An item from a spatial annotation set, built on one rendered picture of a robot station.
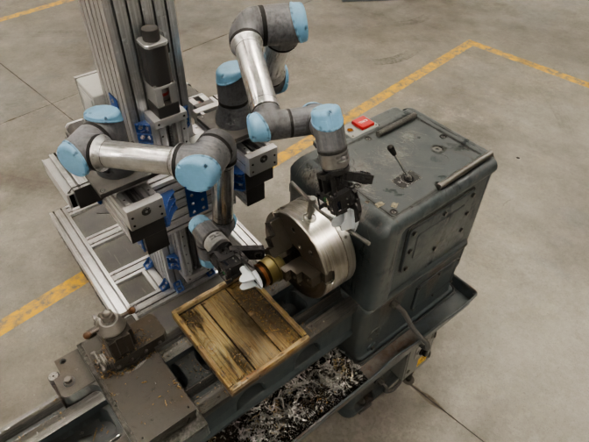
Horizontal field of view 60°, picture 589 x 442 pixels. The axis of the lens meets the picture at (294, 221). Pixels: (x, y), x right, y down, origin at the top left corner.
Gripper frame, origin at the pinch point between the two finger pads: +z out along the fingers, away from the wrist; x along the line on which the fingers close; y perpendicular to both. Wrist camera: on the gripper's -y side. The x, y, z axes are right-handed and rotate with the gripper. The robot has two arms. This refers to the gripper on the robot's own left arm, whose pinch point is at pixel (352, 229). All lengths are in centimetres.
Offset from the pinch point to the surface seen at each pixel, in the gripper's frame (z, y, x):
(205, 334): 32, 39, -35
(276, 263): 12.1, 14.4, -21.1
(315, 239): 5.6, 4.5, -12.1
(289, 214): -0.2, 5.2, -22.3
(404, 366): 97, -36, -26
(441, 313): 75, -53, -18
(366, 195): 1.1, -17.7, -12.6
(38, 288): 69, 73, -197
